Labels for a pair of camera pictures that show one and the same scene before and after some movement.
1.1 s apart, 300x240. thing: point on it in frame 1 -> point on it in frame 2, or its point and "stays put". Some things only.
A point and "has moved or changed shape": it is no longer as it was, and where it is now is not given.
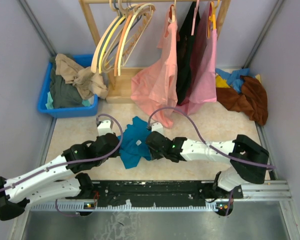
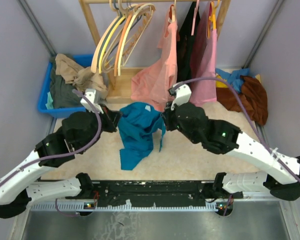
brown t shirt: x=252 y=100 stays put
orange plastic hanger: x=122 y=32 stays put
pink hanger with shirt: x=194 y=19 stays put
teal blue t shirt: x=134 y=146 has moved or changed shape
